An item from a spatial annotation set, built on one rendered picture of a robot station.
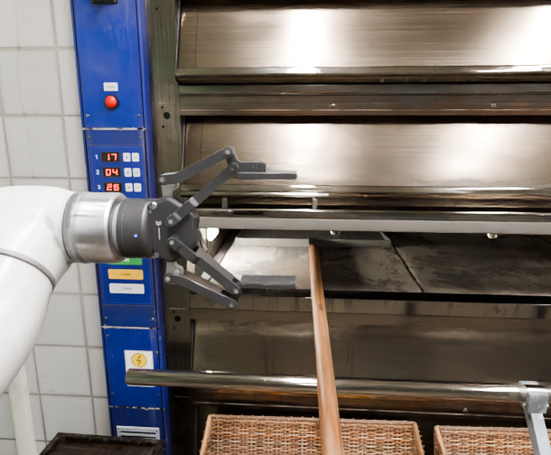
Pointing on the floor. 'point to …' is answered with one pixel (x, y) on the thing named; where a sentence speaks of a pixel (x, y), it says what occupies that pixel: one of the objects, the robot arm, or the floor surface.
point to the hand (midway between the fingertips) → (286, 229)
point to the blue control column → (126, 20)
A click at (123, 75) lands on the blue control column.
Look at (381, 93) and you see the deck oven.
